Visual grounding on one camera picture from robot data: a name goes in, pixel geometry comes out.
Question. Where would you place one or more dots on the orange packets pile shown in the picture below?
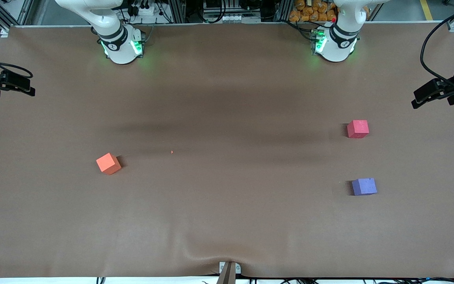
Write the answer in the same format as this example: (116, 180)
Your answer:
(309, 12)

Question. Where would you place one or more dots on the brown table mat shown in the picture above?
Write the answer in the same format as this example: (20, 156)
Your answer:
(227, 118)

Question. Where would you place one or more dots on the white power strip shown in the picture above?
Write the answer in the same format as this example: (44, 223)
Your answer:
(144, 10)

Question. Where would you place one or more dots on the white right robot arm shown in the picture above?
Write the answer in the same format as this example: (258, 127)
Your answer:
(120, 51)

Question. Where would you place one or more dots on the white terminal block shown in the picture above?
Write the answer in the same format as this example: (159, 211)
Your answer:
(239, 18)

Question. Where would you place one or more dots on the orange foam block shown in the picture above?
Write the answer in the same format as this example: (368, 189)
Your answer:
(108, 163)

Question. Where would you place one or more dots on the purple foam block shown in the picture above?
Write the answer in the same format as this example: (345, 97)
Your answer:
(364, 187)

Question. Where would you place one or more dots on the red foam block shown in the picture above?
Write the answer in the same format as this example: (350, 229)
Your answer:
(358, 129)

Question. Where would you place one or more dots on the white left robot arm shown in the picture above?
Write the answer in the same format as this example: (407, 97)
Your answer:
(337, 49)

